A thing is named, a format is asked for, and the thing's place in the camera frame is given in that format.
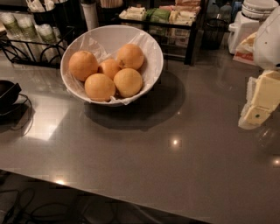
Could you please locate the black cable on floor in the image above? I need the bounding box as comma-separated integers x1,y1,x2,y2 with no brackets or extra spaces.
0,186,117,224

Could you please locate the black condiment shelf rack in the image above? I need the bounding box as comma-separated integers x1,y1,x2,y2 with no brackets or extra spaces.
113,0,203,65

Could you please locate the paper cup stack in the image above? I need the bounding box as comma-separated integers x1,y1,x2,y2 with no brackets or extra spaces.
37,24,60,64
0,12,26,58
17,17,41,62

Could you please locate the left paper cup stack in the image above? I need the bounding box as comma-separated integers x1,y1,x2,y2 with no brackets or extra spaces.
0,12,26,58

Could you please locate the white appliance with bowls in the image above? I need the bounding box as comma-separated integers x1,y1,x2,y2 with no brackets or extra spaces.
227,0,279,54

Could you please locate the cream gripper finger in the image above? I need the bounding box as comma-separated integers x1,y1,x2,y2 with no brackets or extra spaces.
238,77,256,130

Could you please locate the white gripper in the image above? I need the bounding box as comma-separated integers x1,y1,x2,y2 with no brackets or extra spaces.
245,6,280,126

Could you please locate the cream packet stack left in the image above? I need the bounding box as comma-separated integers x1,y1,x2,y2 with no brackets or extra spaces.
119,6,146,21

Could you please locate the black object at left edge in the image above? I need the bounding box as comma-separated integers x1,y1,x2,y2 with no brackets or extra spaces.
0,80,32,130

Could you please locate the black wire cup rack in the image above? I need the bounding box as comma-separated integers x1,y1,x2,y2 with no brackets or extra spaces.
0,26,75,68

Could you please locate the cream packet stack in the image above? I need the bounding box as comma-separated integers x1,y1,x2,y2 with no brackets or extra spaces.
119,6,146,21
169,10,196,26

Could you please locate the middle paper cup stack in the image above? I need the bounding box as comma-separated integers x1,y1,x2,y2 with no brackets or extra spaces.
17,17,41,62

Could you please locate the white cylinder container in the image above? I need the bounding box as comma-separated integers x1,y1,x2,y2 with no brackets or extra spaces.
81,0,98,31

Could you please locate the cream packet stack right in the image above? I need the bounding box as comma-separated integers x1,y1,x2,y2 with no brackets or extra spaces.
169,10,196,26

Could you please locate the black wire basket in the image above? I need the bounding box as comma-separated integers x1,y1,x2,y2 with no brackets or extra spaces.
201,18,228,50

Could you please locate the clear plastic bowl liner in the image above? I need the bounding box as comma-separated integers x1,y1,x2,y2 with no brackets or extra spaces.
62,30,161,106

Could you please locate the green packet stack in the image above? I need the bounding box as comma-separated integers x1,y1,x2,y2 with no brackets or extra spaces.
145,8,171,23

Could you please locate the right paper cup stack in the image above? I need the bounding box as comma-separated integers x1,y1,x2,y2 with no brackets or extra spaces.
37,24,60,64

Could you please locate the middle small orange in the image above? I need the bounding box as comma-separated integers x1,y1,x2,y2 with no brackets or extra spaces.
98,59,121,80

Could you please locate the white bowl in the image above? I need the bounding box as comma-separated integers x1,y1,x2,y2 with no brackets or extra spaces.
59,24,165,108

